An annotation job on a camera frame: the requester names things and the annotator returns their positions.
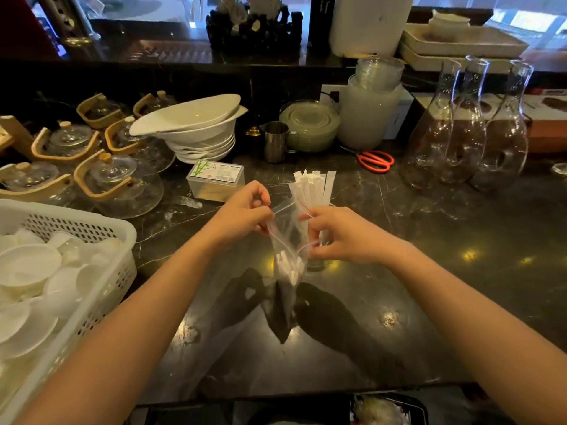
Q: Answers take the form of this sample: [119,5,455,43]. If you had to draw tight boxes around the white plastic perforated basket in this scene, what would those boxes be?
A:
[0,199,138,425]

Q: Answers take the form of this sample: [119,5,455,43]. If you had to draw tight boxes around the white stone ornament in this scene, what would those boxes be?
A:
[216,0,283,23]

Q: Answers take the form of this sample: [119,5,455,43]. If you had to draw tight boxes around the light wooden stand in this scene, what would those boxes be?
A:
[0,115,35,161]

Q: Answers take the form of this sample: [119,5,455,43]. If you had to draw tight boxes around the white carton box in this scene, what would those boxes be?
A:
[384,86,414,141]

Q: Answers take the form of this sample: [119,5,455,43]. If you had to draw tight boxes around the white wall socket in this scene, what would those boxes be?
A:
[319,84,348,112]

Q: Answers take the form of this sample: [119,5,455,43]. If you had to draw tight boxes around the orange handled scissors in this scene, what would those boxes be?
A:
[340,146,396,175]

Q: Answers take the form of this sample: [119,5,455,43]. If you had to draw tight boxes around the brown cardboard box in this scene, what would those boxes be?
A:
[523,88,567,154]

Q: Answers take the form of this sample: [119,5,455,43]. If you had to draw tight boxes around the small white bowls stack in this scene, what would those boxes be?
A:
[427,9,471,32]

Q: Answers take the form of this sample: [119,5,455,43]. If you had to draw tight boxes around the white rectangular tray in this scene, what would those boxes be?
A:
[401,23,530,59]
[398,42,517,75]

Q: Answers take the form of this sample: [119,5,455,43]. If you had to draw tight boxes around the white cylindrical container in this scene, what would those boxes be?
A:
[329,0,416,59]

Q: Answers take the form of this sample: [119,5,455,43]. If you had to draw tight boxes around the person's left hand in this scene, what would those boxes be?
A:
[207,180,274,251]

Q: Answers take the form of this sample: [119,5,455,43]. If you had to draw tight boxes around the small steel milk jug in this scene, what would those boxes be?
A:
[260,121,296,164]

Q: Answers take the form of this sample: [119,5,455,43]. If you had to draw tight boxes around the pile of white ceramic cups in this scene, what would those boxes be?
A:
[0,228,125,363]

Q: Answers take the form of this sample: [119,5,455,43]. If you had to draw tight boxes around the bunch of upright wrapped straws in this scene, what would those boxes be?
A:
[288,169,337,209]

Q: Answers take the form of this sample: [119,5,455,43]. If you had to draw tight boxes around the person's right forearm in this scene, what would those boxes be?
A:
[383,243,567,425]

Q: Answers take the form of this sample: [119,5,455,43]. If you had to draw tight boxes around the person's right hand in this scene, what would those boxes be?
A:
[299,205,401,266]

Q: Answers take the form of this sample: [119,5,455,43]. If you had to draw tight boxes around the person's left forearm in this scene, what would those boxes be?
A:
[13,225,231,425]

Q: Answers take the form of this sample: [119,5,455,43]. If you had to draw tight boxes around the black carved ornament stand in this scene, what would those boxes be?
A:
[206,6,304,55]

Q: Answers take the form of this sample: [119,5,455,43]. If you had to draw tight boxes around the clear zip plastic bag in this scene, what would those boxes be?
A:
[261,197,330,346]

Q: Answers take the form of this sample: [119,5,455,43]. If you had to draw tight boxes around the stack of white ceramic bowls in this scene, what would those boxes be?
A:
[128,94,249,165]

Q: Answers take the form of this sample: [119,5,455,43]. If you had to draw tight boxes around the clear glass carafe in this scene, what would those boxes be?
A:
[399,58,462,191]
[469,59,535,193]
[439,56,490,186]

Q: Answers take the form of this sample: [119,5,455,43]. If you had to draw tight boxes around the black tall box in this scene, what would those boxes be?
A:
[307,0,337,55]

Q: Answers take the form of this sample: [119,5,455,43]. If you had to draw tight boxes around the white wrapped straws in bag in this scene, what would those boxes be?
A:
[276,249,306,287]

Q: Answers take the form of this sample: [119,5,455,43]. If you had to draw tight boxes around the stack of clear glass plates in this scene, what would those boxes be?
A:
[279,100,341,153]

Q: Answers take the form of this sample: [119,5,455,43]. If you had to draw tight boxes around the group of glass teapots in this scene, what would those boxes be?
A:
[0,90,179,220]

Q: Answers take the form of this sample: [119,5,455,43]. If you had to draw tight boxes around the stack of frosted plastic containers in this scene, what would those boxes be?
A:
[338,56,405,151]

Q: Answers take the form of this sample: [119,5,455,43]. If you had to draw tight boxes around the clear toothpick box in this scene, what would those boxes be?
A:
[186,160,245,203]

